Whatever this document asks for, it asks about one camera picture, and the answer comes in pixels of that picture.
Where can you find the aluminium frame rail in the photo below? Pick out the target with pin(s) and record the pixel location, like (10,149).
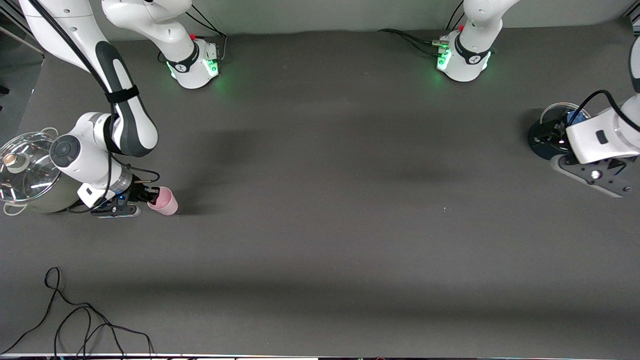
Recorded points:
(12,34)

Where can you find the pale green cooking pot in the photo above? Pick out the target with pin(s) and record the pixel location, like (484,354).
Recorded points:
(45,202)

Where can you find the glass lid with blue knob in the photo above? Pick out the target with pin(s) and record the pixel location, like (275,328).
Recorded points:
(552,111)

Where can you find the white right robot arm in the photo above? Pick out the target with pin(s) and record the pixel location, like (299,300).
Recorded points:
(125,125)

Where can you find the pink plastic cup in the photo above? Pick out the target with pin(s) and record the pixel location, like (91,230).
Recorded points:
(166,204)

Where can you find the glass lid with beige knob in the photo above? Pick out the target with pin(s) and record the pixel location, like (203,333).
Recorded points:
(27,170)

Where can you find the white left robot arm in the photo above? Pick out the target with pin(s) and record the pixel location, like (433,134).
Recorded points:
(600,135)

